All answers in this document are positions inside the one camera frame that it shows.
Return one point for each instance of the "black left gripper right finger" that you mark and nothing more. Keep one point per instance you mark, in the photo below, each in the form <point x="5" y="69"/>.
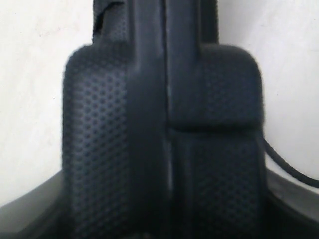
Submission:
<point x="286" y="210"/>

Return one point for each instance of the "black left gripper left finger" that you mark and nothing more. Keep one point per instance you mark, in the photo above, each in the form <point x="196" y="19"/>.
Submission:
<point x="41" y="213"/>

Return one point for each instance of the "black plastic tool case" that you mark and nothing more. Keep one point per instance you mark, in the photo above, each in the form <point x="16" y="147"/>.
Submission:
<point x="162" y="128"/>

